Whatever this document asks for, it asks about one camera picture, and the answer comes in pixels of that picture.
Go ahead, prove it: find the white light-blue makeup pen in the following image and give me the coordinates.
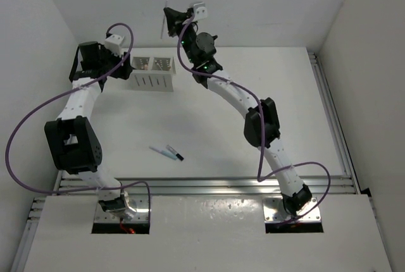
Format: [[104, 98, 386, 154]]
[[149, 146, 178, 161]]

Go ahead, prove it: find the white two-slot organizer box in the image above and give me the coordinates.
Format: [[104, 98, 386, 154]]
[[128, 56, 176, 92]]

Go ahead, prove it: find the aluminium front rail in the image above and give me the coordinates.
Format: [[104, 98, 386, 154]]
[[53, 175, 358, 195]]

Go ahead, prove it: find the metal base plate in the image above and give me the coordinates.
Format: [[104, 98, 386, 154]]
[[94, 190, 151, 225], [262, 196, 321, 225]]

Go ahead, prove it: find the thin white eyeliner pencil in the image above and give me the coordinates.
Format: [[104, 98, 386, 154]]
[[160, 0, 168, 40]]

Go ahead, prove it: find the silver black-capped makeup pen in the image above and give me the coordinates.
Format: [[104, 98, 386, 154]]
[[166, 145, 184, 161]]

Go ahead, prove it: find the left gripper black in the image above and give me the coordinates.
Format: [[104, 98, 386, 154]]
[[97, 45, 131, 80]]

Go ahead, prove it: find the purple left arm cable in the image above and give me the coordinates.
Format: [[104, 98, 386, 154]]
[[4, 23, 151, 213]]

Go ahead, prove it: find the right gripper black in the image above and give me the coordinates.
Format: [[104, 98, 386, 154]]
[[166, 7, 198, 65]]

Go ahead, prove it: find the aluminium rail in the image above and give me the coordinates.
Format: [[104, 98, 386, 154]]
[[53, 175, 358, 195], [308, 52, 361, 194]]

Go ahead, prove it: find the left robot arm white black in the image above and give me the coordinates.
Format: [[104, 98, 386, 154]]
[[44, 35, 136, 219]]

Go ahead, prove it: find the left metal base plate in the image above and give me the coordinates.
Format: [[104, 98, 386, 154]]
[[94, 190, 151, 225]]

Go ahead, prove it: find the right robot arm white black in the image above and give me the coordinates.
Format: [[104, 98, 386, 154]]
[[163, 7, 312, 218]]

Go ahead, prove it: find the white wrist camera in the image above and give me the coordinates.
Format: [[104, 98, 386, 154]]
[[190, 1, 208, 22], [104, 34, 125, 57]]

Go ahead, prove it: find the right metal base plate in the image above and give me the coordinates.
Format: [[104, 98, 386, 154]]
[[262, 196, 321, 225]]

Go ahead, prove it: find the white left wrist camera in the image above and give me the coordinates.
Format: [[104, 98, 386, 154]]
[[104, 34, 125, 57]]

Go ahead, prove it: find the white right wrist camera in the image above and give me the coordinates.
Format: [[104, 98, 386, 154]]
[[190, 1, 208, 22]]

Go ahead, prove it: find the aluminium right side rail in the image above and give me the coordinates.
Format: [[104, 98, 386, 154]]
[[308, 52, 361, 194]]

